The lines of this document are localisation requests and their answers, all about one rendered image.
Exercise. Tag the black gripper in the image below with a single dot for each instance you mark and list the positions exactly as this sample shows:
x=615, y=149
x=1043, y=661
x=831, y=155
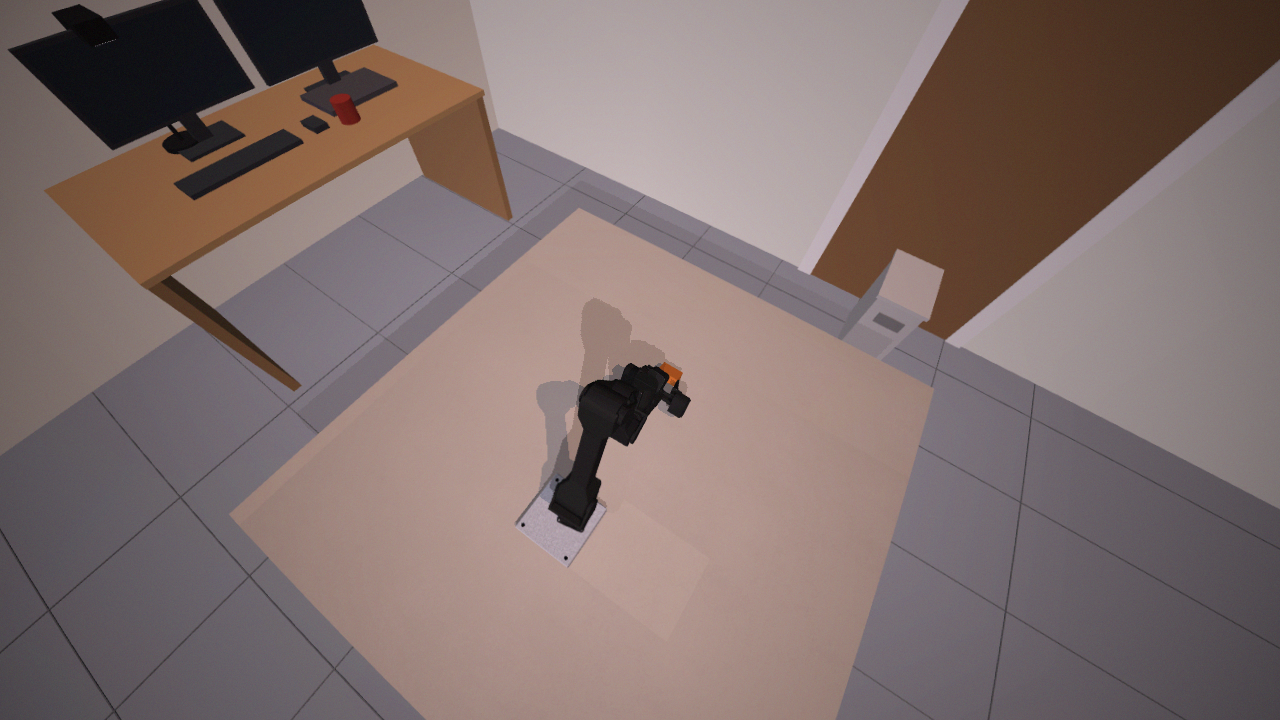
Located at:
x=678, y=402

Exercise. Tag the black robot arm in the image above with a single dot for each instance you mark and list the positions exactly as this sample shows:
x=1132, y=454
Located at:
x=613, y=409

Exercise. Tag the orange block with dark square face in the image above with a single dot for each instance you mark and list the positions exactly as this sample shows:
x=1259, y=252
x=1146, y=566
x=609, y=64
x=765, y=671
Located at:
x=673, y=373

